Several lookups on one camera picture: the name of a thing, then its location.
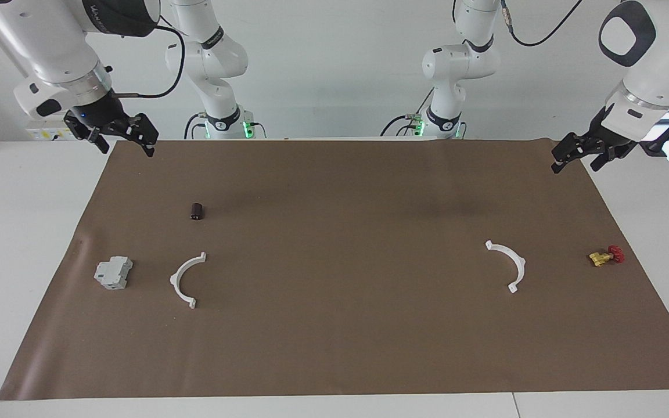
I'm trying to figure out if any grey circuit breaker block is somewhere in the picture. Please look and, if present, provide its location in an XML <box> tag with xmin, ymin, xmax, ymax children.
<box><xmin>93</xmin><ymin>256</ymin><xmax>134</xmax><ymax>290</ymax></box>

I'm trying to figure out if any black left base cable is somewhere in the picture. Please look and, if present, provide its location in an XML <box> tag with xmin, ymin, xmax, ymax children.
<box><xmin>380</xmin><ymin>87</ymin><xmax>435</xmax><ymax>138</ymax></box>

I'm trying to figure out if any white half ring pipe clamp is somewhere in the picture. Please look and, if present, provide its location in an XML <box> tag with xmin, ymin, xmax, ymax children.
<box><xmin>170</xmin><ymin>251</ymin><xmax>207</xmax><ymax>309</ymax></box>
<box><xmin>485</xmin><ymin>240</ymin><xmax>526</xmax><ymax>294</ymax></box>

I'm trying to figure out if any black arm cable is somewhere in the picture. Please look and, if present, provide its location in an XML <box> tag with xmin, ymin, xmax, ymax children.
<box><xmin>115</xmin><ymin>15</ymin><xmax>187</xmax><ymax>99</ymax></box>
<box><xmin>500</xmin><ymin>0</ymin><xmax>582</xmax><ymax>48</ymax></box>

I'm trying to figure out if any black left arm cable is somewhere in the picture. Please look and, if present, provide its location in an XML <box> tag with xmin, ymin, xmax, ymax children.
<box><xmin>500</xmin><ymin>0</ymin><xmax>582</xmax><ymax>48</ymax></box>

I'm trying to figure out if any black base cable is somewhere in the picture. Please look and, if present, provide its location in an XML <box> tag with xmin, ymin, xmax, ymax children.
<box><xmin>184</xmin><ymin>113</ymin><xmax>207</xmax><ymax>140</ymax></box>
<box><xmin>380</xmin><ymin>87</ymin><xmax>435</xmax><ymax>138</ymax></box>

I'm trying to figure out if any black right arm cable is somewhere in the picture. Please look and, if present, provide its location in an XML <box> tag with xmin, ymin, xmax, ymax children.
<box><xmin>115</xmin><ymin>15</ymin><xmax>187</xmax><ymax>99</ymax></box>

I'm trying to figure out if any brass valve with red handle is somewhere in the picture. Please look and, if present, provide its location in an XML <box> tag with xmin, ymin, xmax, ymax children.
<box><xmin>589</xmin><ymin>245</ymin><xmax>625</xmax><ymax>268</ymax></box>

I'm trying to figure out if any black right base cable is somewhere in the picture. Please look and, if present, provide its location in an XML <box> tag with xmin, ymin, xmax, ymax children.
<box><xmin>184</xmin><ymin>113</ymin><xmax>207</xmax><ymax>140</ymax></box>

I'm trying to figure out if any brown paper table mat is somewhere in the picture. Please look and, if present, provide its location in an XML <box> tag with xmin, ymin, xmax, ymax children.
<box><xmin>0</xmin><ymin>138</ymin><xmax>669</xmax><ymax>401</ymax></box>

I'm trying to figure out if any white wall socket box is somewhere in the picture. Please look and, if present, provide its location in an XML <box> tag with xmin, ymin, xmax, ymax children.
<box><xmin>26</xmin><ymin>113</ymin><xmax>88</xmax><ymax>141</ymax></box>

